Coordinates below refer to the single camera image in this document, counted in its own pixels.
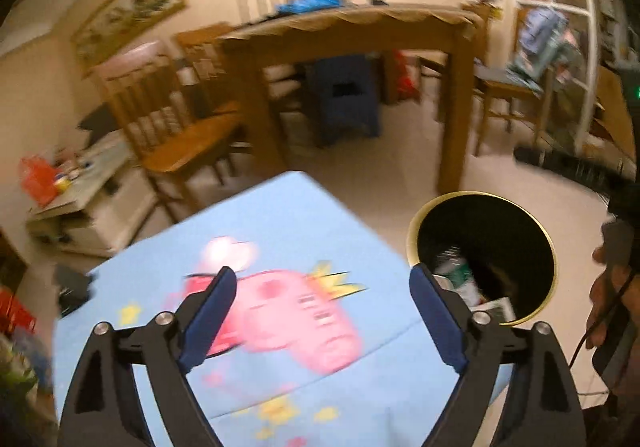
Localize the white carton box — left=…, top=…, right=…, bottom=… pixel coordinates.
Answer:
left=477, top=297, right=516, bottom=323

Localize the white green labelled bottle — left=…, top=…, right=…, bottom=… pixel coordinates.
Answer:
left=434, top=247, right=484, bottom=307

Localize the black round trash bin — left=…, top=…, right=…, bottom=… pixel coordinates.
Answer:
left=406, top=191, right=558, bottom=327

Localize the person's right hand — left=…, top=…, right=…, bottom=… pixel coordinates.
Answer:
left=586, top=266, right=639, bottom=349

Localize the black phone stand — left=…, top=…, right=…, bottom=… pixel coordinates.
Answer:
left=54, top=264, right=96, bottom=317

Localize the red gift box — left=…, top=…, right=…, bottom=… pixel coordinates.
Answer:
left=0, top=287, right=37, bottom=335

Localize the wooden chair with clothes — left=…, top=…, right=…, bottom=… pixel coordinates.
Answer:
left=474, top=6, right=579, bottom=155

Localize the white TV cabinet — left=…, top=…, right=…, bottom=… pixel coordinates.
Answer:
left=26, top=133, right=156, bottom=259

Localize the light blue cartoon tablecloth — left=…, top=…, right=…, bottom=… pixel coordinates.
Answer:
left=53, top=173, right=458, bottom=446

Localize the orange plastic bag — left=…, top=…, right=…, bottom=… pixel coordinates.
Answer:
left=18, top=155, right=58, bottom=207

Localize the blue plastic stool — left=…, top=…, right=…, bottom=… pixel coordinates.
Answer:
left=305, top=55, right=381, bottom=147

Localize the wooden chair near table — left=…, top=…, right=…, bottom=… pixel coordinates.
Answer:
left=92, top=40, right=242, bottom=220

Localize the wooden dining table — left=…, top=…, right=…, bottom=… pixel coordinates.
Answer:
left=217, top=4, right=484, bottom=196

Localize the bird painting gold frame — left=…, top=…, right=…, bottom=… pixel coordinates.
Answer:
left=72, top=0, right=186, bottom=77

